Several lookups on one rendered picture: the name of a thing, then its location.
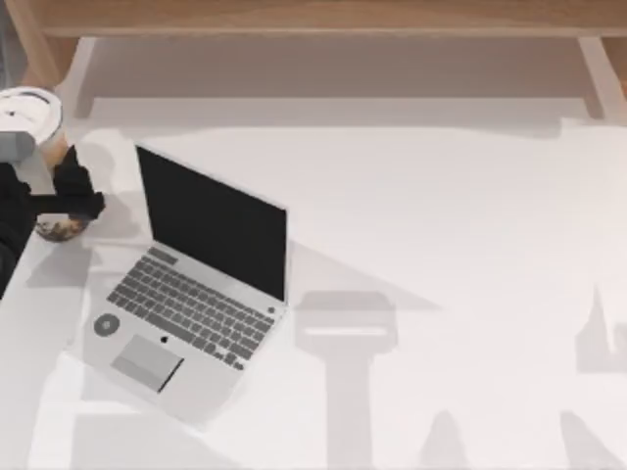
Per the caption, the silver open laptop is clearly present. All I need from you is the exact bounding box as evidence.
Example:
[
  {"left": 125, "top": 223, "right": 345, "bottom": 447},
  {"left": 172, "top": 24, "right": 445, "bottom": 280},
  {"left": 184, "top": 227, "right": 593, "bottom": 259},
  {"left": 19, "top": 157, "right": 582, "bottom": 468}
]
[{"left": 81, "top": 142, "right": 290, "bottom": 426}]

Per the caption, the iced coffee cup white lid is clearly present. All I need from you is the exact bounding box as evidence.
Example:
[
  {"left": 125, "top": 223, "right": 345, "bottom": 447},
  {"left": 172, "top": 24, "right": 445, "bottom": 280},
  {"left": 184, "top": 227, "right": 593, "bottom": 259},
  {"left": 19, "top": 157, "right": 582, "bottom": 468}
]
[{"left": 0, "top": 87, "right": 94, "bottom": 244}]

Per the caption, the wooden shelf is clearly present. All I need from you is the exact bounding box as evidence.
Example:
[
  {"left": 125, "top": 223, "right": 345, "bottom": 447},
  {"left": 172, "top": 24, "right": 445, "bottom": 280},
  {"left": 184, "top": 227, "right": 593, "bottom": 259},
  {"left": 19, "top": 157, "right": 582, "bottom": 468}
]
[{"left": 18, "top": 0, "right": 627, "bottom": 120}]

